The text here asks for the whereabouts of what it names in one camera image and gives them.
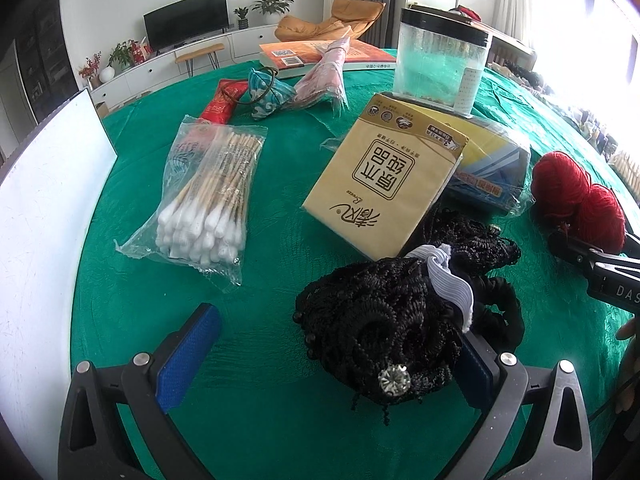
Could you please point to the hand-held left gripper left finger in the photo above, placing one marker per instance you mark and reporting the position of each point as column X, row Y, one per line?
column 192, row 345

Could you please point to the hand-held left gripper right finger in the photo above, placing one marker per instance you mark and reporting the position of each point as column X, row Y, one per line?
column 477, row 377

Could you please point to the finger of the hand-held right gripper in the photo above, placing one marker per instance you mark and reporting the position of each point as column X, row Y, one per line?
column 572, row 249

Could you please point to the red yarn ball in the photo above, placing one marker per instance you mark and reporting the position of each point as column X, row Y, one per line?
column 602, row 220
column 560, row 185

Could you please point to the black scrunchie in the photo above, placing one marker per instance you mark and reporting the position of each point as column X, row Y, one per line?
column 500, row 305

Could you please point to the white elastic band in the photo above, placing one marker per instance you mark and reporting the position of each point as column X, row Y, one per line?
column 452, row 285

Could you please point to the black beaded hair net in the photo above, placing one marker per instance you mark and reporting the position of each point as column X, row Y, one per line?
column 370, row 320
column 475, row 240

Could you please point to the blue and yellow packet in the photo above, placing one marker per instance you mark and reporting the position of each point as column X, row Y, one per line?
column 492, row 170

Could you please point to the bag of cotton swabs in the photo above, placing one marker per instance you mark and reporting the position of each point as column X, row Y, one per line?
column 210, row 195

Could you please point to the tan tissue pack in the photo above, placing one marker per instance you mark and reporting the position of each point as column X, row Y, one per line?
column 385, row 180

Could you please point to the person's right hand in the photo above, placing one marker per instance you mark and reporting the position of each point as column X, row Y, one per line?
column 630, row 360

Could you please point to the green tablecloth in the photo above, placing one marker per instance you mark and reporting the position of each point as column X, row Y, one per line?
column 280, row 410

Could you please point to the white board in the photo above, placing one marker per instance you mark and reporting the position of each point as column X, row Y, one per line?
column 50, row 235

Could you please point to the clear jar with black lid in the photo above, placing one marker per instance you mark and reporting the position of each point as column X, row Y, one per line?
column 435, row 60

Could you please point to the red packet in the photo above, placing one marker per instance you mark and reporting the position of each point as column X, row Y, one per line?
column 220, row 102

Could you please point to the cardboard box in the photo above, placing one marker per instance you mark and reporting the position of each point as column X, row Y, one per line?
column 101, row 110

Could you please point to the red cloth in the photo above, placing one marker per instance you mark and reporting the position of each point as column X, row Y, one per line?
column 468, row 12

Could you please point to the teal patterned sachet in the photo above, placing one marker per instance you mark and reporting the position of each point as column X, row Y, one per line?
column 267, row 95

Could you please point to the white television cabinet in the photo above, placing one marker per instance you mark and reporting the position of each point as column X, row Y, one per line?
column 150, row 67

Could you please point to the white round vase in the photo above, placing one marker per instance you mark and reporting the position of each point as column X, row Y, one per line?
column 106, row 74

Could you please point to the orange book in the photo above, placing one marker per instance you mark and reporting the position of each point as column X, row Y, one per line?
column 365, row 55

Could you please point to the wooden stool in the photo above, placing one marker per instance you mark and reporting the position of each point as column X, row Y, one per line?
column 199, row 52

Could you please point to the pink wrapped packet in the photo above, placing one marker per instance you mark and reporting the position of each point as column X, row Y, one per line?
column 320, row 77

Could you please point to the red flower branches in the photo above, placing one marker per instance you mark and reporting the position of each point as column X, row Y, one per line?
column 89, row 66

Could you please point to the potted plant with red decorations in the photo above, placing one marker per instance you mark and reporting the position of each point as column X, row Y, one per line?
column 121, row 54

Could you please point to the dark display cabinet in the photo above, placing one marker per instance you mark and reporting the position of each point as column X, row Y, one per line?
column 42, row 60

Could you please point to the black television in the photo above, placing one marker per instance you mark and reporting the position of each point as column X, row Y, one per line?
column 185, row 20

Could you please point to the orange lounge chair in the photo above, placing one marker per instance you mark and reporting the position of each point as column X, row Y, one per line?
column 345, row 15

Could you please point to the small green potted plant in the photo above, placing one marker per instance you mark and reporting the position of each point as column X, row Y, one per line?
column 242, row 16

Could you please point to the large green potted plant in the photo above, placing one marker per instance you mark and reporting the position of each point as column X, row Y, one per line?
column 272, row 6

